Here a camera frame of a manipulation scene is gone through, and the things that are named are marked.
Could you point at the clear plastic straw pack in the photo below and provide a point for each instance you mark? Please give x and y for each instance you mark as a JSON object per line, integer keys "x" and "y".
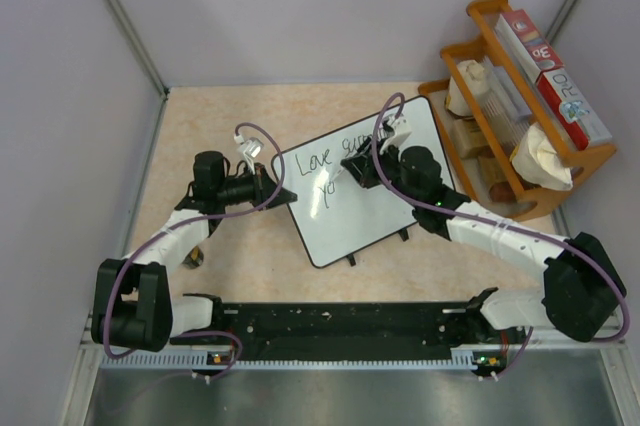
{"x": 507, "y": 94}

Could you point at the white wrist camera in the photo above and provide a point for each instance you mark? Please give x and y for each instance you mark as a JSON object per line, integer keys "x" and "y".
{"x": 248, "y": 149}
{"x": 393, "y": 132}

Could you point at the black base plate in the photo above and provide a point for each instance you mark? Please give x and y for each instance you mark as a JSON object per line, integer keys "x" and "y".
{"x": 356, "y": 331}

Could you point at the cream paper bag upper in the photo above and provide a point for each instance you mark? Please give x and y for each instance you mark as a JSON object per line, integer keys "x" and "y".
{"x": 476, "y": 79}

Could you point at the red white box upper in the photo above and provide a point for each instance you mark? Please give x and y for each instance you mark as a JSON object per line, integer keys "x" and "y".
{"x": 530, "y": 47}

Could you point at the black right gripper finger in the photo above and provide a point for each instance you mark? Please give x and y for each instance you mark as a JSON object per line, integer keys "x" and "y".
{"x": 362, "y": 169}
{"x": 366, "y": 148}

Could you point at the red white box lower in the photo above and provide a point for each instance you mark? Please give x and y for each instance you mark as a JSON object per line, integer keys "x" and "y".
{"x": 571, "y": 108}

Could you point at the cream paper bag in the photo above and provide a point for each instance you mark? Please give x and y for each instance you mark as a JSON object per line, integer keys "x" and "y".
{"x": 537, "y": 162}
{"x": 476, "y": 79}

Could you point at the red white box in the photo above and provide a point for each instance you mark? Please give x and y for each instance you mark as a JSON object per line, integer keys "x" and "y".
{"x": 571, "y": 108}
{"x": 530, "y": 47}

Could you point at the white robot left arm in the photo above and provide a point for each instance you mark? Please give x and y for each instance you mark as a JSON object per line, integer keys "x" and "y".
{"x": 133, "y": 307}

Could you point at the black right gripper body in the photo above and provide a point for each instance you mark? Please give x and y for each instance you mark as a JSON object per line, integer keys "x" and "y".
{"x": 392, "y": 168}

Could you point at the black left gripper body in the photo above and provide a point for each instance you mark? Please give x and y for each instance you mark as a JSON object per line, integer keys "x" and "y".
{"x": 239, "y": 190}

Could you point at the orange wooden shelf rack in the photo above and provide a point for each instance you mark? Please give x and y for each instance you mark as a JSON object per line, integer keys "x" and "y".
{"x": 520, "y": 134}

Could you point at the black yellow drink can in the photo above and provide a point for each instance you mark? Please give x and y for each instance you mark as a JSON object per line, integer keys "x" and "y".
{"x": 194, "y": 259}

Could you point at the cream paper bag lower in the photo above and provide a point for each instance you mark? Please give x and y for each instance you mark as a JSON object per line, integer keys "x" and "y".
{"x": 537, "y": 162}

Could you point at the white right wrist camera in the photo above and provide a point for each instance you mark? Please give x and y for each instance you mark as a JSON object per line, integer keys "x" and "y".
{"x": 393, "y": 132}

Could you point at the brown cardboard box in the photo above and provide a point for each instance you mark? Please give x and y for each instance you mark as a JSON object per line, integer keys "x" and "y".
{"x": 468, "y": 138}

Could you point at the black white marker pen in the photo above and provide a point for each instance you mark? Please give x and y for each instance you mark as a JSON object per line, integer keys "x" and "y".
{"x": 335, "y": 174}

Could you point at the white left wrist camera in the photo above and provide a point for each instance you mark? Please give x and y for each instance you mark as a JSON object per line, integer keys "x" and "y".
{"x": 248, "y": 149}

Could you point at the white whiteboard black frame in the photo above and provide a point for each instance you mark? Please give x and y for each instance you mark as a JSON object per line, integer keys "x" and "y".
{"x": 337, "y": 219}

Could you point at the grey slotted cable duct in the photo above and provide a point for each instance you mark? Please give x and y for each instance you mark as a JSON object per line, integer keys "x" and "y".
{"x": 210, "y": 359}

